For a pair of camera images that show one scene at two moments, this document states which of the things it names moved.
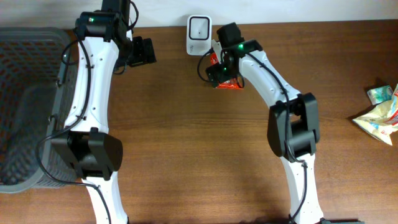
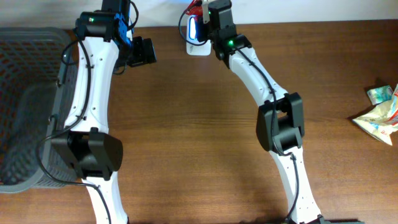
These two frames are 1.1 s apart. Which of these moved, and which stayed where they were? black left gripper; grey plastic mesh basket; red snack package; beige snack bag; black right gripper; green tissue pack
Moved: black right gripper; red snack package
Stayed: grey plastic mesh basket; beige snack bag; green tissue pack; black left gripper
